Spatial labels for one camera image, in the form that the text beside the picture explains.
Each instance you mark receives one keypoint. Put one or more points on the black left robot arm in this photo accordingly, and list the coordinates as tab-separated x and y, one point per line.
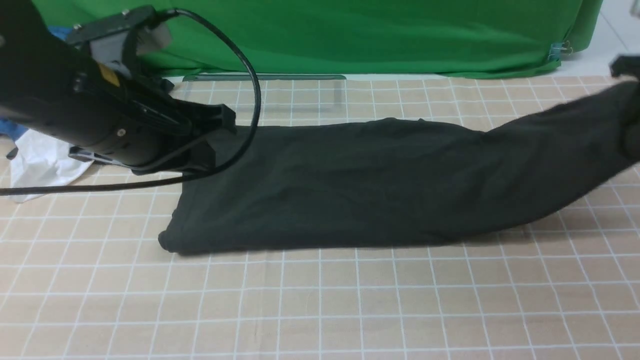
36	70

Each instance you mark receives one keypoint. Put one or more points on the beige checkered tablecloth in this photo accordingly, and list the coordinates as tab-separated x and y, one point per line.
82	277

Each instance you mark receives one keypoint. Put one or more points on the dark gray long-sleeve top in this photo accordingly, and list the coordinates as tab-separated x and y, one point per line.
392	182

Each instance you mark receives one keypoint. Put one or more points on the blue binder clip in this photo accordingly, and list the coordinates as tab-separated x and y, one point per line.
558	50

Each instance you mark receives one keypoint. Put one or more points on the green backdrop cloth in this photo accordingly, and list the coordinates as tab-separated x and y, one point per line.
477	39

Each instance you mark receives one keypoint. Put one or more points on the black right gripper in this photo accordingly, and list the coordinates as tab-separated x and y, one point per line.
626	65

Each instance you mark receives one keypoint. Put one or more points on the white crumpled garment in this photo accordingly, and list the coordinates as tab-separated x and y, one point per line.
43	161

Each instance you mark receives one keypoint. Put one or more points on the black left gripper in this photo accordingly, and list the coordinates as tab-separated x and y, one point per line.
144	130

